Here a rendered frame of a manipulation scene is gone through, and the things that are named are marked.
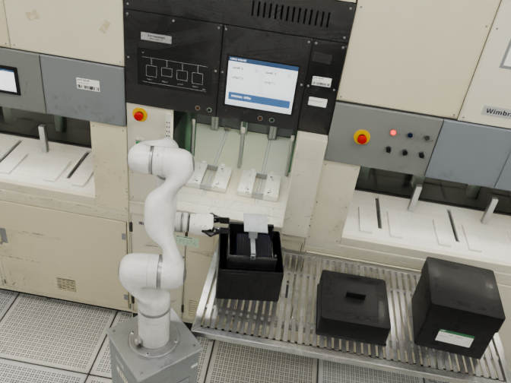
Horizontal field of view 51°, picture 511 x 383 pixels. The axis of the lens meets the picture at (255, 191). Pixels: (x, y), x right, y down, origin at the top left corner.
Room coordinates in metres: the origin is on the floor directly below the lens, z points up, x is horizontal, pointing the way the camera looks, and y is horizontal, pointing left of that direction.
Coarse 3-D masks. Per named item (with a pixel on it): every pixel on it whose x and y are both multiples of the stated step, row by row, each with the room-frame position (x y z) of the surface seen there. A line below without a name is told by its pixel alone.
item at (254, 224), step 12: (252, 216) 1.79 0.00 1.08; (264, 216) 1.80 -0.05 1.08; (240, 228) 1.85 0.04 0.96; (252, 228) 1.71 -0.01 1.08; (264, 228) 1.72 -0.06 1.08; (228, 240) 1.73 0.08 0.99; (252, 240) 1.72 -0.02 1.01; (228, 252) 1.65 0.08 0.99; (252, 252) 1.65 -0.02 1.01; (228, 264) 1.64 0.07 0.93; (240, 264) 1.64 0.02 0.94; (252, 264) 1.65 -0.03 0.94; (264, 264) 1.65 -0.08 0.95
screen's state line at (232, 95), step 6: (228, 96) 2.03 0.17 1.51; (234, 96) 2.03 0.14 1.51; (240, 96) 2.03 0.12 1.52; (246, 96) 2.03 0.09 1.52; (252, 96) 2.02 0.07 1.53; (252, 102) 2.02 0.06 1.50; (258, 102) 2.02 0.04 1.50; (264, 102) 2.02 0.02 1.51; (270, 102) 2.02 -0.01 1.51; (276, 102) 2.02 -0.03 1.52; (282, 102) 2.02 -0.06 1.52; (288, 102) 2.02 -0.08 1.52; (288, 108) 2.02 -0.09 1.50
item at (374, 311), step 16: (336, 272) 1.76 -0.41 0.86; (320, 288) 1.68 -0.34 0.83; (336, 288) 1.66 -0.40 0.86; (352, 288) 1.67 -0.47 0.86; (368, 288) 1.69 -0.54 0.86; (384, 288) 1.70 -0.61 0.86; (320, 304) 1.57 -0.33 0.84; (336, 304) 1.57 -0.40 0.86; (352, 304) 1.58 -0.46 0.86; (368, 304) 1.59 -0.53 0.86; (384, 304) 1.61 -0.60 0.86; (320, 320) 1.49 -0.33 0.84; (336, 320) 1.48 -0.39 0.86; (352, 320) 1.49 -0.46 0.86; (368, 320) 1.50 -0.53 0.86; (384, 320) 1.52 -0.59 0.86; (336, 336) 1.48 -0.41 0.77; (352, 336) 1.48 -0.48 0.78; (368, 336) 1.47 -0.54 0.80; (384, 336) 1.47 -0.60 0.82
